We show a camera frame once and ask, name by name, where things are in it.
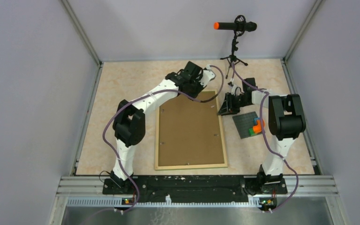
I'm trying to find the brown frame backing board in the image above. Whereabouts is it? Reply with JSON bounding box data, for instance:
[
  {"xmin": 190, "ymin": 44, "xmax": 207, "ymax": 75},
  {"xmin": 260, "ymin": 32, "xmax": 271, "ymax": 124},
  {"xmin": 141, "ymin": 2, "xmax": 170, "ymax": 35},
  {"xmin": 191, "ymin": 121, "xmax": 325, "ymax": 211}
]
[{"xmin": 157, "ymin": 92, "xmax": 225, "ymax": 167}]

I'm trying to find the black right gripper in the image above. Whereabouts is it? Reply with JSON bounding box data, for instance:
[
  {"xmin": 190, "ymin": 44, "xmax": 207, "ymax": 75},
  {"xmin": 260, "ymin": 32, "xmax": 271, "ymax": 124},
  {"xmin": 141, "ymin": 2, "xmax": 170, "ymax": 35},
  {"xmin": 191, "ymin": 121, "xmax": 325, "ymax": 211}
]
[{"xmin": 218, "ymin": 92, "xmax": 251, "ymax": 116}]

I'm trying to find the grey studded baseplate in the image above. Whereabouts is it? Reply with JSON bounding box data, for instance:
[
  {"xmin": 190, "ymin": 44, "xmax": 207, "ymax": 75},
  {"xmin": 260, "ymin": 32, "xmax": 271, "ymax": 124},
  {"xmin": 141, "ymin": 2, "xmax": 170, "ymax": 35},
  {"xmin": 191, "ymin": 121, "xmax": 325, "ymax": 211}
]
[{"xmin": 232, "ymin": 112, "xmax": 261, "ymax": 139}]

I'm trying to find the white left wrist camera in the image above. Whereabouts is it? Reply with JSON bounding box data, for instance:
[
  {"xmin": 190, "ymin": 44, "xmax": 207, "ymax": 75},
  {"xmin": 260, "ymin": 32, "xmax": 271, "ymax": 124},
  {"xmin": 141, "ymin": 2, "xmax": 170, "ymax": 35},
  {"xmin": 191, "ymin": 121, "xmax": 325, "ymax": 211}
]
[{"xmin": 199, "ymin": 64, "xmax": 216, "ymax": 87}]

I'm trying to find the black microphone orange tip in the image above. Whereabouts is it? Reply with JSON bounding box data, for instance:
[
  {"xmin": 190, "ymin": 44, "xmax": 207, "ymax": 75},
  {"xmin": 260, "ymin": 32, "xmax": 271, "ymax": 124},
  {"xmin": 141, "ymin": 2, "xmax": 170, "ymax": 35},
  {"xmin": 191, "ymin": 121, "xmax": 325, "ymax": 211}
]
[{"xmin": 213, "ymin": 22, "xmax": 257, "ymax": 32}]

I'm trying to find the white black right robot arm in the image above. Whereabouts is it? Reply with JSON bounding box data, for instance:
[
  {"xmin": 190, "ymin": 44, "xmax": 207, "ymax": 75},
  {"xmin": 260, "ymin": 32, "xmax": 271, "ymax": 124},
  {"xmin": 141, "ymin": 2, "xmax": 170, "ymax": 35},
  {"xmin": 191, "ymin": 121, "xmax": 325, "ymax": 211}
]
[{"xmin": 218, "ymin": 78, "xmax": 307, "ymax": 193}]

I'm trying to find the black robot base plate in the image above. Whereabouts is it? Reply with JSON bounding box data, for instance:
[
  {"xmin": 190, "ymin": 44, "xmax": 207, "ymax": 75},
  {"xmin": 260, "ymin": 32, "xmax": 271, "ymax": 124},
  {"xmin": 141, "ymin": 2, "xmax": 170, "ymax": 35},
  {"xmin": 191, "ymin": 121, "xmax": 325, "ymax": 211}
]
[{"xmin": 102, "ymin": 175, "xmax": 288, "ymax": 204}]

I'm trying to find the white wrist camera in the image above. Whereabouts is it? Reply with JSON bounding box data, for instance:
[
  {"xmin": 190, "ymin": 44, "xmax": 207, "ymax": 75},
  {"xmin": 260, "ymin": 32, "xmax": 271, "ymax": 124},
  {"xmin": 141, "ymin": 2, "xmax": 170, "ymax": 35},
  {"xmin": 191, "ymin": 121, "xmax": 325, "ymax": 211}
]
[
  {"xmin": 228, "ymin": 82, "xmax": 241, "ymax": 96},
  {"xmin": 199, "ymin": 64, "xmax": 216, "ymax": 87}
]

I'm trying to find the white cable duct strip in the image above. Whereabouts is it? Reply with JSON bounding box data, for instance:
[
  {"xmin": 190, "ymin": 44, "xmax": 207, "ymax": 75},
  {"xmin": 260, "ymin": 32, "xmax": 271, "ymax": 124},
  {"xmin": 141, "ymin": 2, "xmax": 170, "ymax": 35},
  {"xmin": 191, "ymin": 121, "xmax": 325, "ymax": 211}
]
[{"xmin": 67, "ymin": 196, "xmax": 261, "ymax": 208}]

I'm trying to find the green wooden picture frame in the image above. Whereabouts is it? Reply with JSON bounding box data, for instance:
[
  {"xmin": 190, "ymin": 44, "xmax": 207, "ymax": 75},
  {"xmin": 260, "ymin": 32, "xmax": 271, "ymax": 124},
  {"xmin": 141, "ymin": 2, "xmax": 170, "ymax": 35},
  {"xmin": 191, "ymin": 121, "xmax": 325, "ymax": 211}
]
[{"xmin": 154, "ymin": 90, "xmax": 229, "ymax": 171}]

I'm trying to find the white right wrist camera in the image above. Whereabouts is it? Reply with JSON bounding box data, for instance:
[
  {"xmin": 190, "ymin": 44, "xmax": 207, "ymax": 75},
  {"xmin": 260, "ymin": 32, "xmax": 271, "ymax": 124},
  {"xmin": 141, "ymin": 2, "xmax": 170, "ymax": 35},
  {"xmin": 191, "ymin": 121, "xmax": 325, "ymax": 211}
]
[{"xmin": 228, "ymin": 82, "xmax": 241, "ymax": 96}]

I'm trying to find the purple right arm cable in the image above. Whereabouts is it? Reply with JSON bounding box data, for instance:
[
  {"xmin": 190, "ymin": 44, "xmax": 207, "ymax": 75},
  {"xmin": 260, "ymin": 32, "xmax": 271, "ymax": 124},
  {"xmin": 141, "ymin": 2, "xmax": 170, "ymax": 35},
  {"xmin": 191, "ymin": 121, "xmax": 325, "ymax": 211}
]
[{"xmin": 230, "ymin": 62, "xmax": 299, "ymax": 213}]

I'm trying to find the green small brick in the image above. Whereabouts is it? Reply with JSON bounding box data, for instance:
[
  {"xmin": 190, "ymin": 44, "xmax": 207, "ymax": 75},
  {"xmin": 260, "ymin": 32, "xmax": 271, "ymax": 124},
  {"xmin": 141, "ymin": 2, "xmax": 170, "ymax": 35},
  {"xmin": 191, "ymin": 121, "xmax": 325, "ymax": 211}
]
[{"xmin": 248, "ymin": 128, "xmax": 256, "ymax": 136}]

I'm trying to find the orange curved brick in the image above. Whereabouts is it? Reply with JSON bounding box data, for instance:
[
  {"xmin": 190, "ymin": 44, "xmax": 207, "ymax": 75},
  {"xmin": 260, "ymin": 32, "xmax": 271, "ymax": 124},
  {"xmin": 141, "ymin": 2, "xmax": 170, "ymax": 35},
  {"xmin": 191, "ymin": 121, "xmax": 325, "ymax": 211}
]
[{"xmin": 252, "ymin": 120, "xmax": 262, "ymax": 134}]

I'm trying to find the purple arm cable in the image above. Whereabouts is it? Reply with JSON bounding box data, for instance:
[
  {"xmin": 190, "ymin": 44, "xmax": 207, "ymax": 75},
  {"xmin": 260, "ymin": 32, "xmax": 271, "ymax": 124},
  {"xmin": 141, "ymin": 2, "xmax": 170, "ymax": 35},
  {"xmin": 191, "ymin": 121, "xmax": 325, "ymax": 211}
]
[
  {"xmin": 230, "ymin": 62, "xmax": 299, "ymax": 213},
  {"xmin": 101, "ymin": 65, "xmax": 225, "ymax": 215}
]

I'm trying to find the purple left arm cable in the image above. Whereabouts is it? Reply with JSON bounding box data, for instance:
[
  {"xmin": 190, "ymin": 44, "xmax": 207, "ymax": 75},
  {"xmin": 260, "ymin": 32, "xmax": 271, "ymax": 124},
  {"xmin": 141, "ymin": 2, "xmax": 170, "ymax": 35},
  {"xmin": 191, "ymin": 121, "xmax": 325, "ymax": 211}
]
[{"xmin": 101, "ymin": 65, "xmax": 225, "ymax": 215}]

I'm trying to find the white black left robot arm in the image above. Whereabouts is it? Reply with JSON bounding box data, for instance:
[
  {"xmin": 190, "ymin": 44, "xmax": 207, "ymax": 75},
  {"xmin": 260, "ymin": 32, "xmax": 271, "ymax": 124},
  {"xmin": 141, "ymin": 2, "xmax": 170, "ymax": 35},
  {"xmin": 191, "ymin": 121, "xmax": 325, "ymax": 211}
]
[{"xmin": 110, "ymin": 61, "xmax": 216, "ymax": 194}]

